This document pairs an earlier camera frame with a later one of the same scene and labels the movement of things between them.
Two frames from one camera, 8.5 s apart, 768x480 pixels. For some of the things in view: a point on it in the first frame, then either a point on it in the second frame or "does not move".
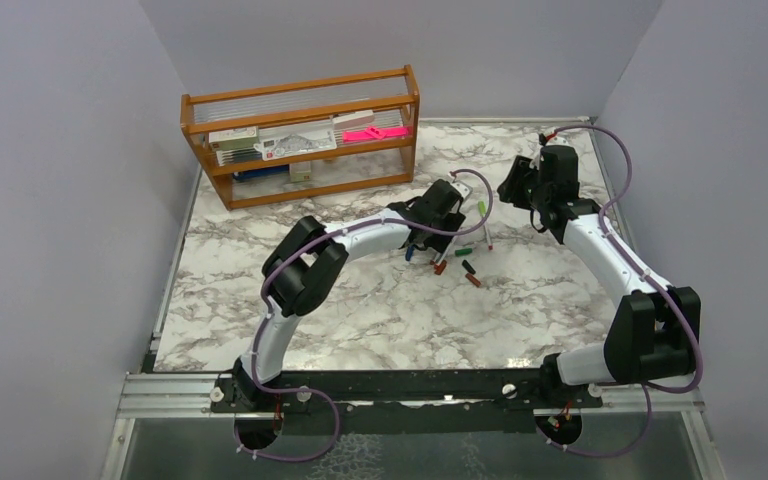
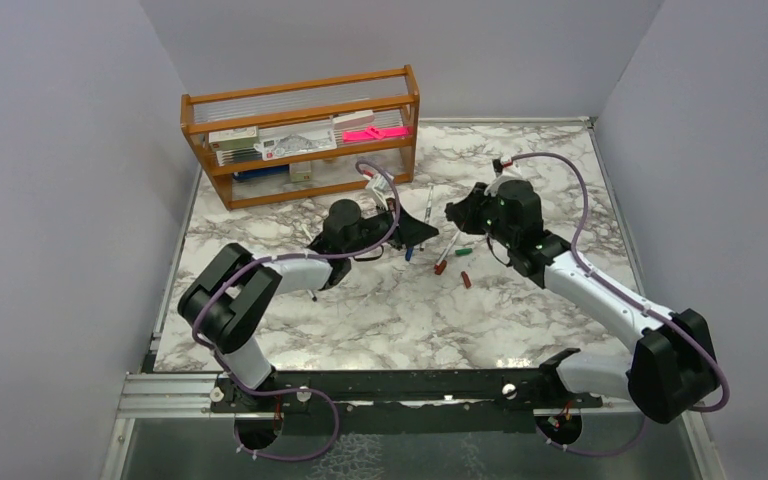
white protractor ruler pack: [285, 141] does not move
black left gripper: [437, 242] → [411, 230]
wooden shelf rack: [307, 138] does not move
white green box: [244, 137] does not move
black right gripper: [511, 190] → [466, 210]
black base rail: [401, 401] does not move
